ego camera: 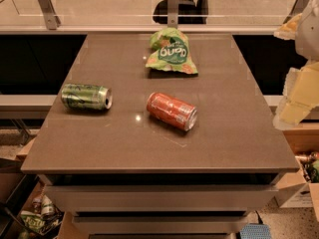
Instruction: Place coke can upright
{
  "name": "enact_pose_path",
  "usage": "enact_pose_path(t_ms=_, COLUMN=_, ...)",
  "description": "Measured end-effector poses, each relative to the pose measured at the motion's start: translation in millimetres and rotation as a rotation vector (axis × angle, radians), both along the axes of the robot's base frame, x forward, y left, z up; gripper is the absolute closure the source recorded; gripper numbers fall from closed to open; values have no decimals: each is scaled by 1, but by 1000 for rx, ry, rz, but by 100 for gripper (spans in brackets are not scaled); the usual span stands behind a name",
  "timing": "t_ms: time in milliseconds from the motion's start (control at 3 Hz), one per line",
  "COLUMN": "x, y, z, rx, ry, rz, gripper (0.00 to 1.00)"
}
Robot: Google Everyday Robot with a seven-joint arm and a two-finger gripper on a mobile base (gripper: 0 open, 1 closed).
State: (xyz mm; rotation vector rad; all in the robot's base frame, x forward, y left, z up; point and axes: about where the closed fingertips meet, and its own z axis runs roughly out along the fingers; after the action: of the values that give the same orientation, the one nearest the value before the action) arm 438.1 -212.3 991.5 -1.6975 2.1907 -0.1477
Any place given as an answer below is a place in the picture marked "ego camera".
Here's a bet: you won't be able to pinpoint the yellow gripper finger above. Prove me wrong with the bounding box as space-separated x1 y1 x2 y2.
273 14 302 40
273 62 319 130

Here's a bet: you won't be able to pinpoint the red coke can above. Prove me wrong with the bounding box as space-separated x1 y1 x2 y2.
147 93 197 131

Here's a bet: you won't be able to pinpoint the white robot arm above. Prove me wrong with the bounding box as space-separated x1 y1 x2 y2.
273 0 319 130

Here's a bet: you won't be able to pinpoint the green soda can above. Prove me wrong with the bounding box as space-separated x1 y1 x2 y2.
61 84 113 111

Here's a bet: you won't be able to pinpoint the black office chair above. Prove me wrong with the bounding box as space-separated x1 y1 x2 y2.
152 0 212 26

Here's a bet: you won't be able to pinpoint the cardboard box on right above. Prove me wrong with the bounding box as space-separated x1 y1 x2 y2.
275 154 319 222

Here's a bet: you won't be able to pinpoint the green chip bag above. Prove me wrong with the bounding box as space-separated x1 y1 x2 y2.
146 27 198 75

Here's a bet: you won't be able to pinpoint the cans in left bin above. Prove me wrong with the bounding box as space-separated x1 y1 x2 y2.
18 195 63 239

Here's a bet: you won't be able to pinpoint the middle metal railing bracket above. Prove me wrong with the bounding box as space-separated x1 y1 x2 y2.
167 0 178 28

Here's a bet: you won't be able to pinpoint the left metal railing bracket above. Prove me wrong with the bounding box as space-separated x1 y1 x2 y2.
37 0 61 30

